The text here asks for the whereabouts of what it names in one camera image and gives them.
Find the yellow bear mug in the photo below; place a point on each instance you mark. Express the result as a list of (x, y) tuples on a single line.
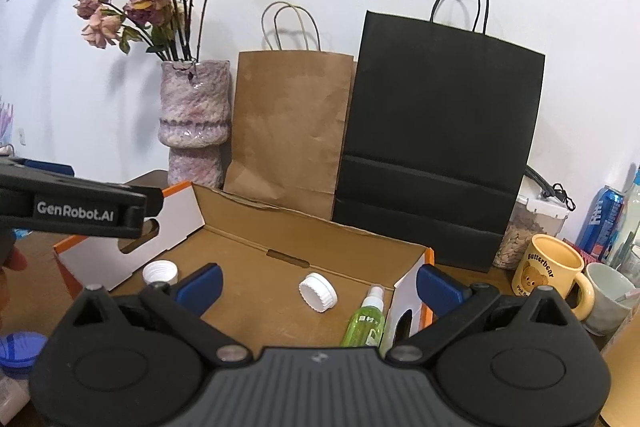
[(545, 272)]

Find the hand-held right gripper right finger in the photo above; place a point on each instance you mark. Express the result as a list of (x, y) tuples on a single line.
[(437, 289)]

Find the blue drink can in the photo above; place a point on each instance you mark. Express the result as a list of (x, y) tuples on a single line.
[(602, 222)]

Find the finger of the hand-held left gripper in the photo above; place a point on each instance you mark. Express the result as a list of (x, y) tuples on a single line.
[(47, 168)]

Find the grey ceramic mug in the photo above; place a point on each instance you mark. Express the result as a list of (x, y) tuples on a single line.
[(607, 297)]

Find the white wall outlet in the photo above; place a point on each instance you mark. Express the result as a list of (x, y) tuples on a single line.
[(21, 136)]

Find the brown paper bag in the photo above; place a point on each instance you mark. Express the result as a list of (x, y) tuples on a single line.
[(290, 122)]

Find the red cardboard box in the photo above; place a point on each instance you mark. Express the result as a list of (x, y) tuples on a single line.
[(260, 257)]

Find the green spray bottle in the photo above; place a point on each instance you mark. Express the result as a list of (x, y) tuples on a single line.
[(365, 322)]

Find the pink mottled vase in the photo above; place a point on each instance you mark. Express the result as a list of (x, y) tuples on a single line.
[(195, 107)]

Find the person's left hand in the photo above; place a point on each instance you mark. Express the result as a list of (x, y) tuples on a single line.
[(15, 259)]

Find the yellow thermos jug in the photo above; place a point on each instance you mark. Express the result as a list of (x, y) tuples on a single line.
[(625, 372)]

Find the wide white bottle cap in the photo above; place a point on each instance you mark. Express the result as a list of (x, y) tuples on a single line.
[(160, 273)]

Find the blue round jar lid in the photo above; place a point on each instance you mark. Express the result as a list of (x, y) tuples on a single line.
[(20, 349)]

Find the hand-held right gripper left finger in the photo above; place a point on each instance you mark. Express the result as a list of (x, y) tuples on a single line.
[(200, 289)]

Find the small white ribbed cap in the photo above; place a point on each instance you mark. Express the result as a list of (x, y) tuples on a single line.
[(317, 292)]

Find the clear soda bottle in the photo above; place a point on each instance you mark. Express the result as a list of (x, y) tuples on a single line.
[(627, 227)]

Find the black paper bag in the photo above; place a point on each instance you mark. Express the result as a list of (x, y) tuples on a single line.
[(440, 107)]

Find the clear container of seeds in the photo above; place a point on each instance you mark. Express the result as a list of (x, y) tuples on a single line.
[(520, 232)]

